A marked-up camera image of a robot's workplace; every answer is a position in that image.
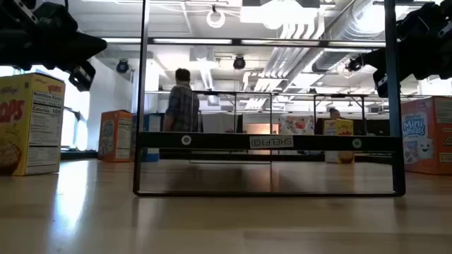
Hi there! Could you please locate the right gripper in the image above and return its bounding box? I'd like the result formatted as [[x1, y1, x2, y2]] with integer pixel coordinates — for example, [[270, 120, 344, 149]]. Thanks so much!
[[360, 3, 452, 80]]

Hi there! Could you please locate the white shelf label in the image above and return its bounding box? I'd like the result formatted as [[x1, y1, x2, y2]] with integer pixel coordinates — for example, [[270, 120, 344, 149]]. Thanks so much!
[[249, 135, 295, 150]]

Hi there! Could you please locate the orange Mini Wheats cereal box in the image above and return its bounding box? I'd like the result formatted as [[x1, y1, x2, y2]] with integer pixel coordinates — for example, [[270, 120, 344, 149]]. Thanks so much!
[[97, 109, 134, 163], [400, 95, 452, 176]]

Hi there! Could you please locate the black metal shelf frame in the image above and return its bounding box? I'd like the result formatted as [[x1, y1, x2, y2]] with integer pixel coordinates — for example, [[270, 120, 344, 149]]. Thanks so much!
[[133, 0, 406, 198]]

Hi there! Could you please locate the white ceiling ring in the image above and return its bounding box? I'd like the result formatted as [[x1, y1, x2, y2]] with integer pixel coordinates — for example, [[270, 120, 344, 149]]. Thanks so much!
[[206, 8, 227, 30]]

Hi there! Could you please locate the yellow Pops cereal box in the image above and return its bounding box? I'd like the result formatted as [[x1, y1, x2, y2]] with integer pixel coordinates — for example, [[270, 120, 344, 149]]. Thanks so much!
[[0, 72, 66, 176], [323, 118, 355, 164]]

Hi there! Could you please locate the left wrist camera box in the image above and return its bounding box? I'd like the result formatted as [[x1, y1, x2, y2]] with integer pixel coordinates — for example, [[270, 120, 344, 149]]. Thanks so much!
[[68, 61, 97, 92]]

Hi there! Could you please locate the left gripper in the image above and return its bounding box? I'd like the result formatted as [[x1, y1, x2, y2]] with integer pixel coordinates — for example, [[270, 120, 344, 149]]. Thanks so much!
[[0, 3, 108, 70]]

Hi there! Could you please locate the black background table frame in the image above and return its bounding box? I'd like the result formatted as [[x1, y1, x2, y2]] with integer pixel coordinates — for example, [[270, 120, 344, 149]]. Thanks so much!
[[312, 93, 368, 135], [144, 90, 275, 135]]

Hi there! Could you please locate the light floral cloth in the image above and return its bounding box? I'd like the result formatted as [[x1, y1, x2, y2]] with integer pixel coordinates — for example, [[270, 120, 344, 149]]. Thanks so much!
[[278, 114, 316, 135]]

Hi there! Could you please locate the black table edge rail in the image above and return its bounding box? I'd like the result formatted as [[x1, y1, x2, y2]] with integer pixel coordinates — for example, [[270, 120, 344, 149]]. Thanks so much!
[[59, 149, 403, 164]]

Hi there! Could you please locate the blue cereal box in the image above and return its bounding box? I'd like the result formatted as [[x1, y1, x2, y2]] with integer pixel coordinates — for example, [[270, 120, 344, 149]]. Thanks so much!
[[131, 112, 165, 162]]

